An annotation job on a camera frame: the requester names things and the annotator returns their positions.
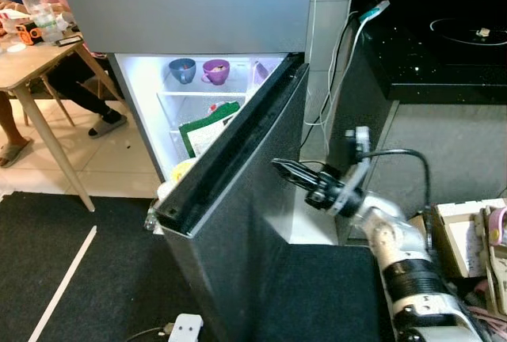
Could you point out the yellow food item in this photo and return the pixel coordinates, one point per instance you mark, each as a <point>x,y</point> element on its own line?
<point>182,172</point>

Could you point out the black phone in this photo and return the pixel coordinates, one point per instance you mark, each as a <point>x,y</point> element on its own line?
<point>70,39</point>

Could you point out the grey teal connector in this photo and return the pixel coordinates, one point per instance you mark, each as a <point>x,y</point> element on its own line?
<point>375,12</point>

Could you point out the blue grey cup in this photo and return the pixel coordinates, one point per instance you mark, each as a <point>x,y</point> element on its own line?
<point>182,71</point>

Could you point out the purple cup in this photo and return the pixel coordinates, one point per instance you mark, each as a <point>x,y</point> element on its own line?
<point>215,73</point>

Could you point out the large clear plastic bottle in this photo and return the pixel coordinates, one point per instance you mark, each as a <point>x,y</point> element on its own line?
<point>40,13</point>

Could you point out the person in pink shirt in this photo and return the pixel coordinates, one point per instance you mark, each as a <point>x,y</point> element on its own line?
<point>79,93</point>

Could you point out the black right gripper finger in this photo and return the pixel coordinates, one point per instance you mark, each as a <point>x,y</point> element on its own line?
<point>305,188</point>
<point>305,172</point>

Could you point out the glass fridge shelf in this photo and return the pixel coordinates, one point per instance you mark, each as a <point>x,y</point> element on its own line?
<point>198,93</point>

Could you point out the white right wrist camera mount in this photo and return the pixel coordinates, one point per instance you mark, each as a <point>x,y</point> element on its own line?
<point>360,146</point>

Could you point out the purple clear pitcher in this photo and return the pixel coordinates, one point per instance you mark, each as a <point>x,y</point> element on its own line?
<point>260,73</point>

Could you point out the black floor mat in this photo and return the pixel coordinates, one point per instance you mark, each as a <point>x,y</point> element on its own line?
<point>119,279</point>

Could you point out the green trimmed white packet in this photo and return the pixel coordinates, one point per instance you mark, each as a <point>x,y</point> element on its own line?
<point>206,132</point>

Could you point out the black induction cooktop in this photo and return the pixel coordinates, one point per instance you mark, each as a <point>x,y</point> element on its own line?
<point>467,21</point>

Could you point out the grey kitchen counter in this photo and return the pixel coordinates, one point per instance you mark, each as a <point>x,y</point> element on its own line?
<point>451,152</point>

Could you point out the grey fridge door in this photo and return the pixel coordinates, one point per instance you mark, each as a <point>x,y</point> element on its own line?
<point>230,223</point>
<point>182,5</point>

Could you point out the small open cardboard box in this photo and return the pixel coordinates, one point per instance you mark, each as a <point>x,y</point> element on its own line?
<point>463,239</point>

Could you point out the person in blue shirt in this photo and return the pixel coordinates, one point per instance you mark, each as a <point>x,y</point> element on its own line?
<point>8,120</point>

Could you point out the pink plastic hanger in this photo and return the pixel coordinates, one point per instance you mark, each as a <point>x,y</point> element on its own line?
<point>497,223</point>

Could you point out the small orange object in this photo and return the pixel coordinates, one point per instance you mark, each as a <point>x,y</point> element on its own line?
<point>28,35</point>

